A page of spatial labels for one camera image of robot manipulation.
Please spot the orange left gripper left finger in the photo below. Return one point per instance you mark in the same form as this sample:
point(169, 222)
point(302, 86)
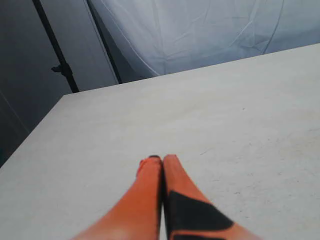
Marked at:
point(137, 215)

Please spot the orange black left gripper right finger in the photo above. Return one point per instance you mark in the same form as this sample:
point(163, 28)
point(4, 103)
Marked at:
point(189, 215)

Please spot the black light stand pole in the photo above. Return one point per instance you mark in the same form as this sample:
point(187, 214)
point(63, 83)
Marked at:
point(63, 68)

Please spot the white backdrop sheet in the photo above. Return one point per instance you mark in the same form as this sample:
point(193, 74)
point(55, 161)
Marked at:
point(149, 38)

